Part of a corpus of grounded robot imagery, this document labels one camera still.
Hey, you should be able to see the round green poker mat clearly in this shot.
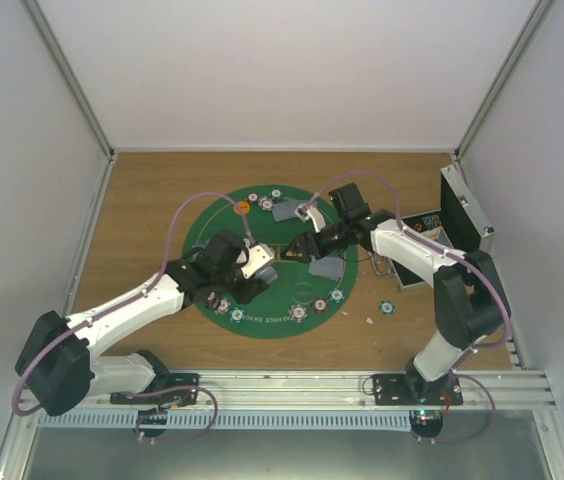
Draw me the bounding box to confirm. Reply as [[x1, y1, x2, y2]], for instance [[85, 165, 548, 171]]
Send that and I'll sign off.
[[182, 184, 362, 340]]

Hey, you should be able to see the dealt blue playing card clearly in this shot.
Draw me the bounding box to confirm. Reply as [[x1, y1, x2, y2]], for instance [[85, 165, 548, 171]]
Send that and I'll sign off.
[[272, 200, 299, 222]]

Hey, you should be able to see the aluminium poker case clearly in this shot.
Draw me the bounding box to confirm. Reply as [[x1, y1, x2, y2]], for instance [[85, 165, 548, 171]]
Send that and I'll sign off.
[[369, 164, 494, 290]]

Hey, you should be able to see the blue playing card deck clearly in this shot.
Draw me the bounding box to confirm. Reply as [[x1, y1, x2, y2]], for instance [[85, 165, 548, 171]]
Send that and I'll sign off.
[[256, 266, 278, 284]]

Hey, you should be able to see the grey slotted cable duct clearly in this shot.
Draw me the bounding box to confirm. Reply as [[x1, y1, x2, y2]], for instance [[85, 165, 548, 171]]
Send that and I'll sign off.
[[38, 408, 411, 432]]

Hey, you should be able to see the red poker chip stack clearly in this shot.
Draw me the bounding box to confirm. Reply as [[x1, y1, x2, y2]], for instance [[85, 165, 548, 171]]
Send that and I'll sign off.
[[312, 298, 329, 313]]

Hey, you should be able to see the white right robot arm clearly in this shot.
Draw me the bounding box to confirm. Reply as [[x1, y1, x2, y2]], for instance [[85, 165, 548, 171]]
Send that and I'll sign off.
[[282, 183, 511, 405]]

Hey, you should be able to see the card deck in case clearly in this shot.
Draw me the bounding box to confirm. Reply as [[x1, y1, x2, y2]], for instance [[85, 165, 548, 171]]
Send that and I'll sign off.
[[413, 214, 452, 247]]

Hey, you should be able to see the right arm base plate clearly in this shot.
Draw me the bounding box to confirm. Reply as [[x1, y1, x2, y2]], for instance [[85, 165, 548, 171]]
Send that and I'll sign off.
[[362, 373, 464, 407]]

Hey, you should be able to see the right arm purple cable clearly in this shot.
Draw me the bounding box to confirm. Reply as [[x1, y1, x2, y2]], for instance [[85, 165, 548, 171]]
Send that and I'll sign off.
[[301, 171, 512, 351]]

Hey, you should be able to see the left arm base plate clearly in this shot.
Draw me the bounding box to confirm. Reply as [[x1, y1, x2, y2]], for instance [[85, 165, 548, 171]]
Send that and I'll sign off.
[[109, 373, 200, 407]]

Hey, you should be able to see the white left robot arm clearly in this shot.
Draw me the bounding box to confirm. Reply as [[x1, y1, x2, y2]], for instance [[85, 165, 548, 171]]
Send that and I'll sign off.
[[12, 230, 277, 416]]

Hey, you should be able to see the blue poker chip stack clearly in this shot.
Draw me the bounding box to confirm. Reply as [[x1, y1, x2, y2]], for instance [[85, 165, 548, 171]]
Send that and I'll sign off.
[[289, 304, 308, 323]]

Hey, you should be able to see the aluminium frame rail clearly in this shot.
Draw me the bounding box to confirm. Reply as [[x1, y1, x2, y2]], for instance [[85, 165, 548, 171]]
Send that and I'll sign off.
[[16, 367, 558, 409]]

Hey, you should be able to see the green poker chip stack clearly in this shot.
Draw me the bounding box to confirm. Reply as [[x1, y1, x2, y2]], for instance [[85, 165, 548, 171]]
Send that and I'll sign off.
[[380, 301, 395, 315]]

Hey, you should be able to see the orange big blind button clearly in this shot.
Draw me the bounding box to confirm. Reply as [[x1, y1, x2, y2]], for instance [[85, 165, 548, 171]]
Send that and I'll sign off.
[[233, 201, 251, 216]]

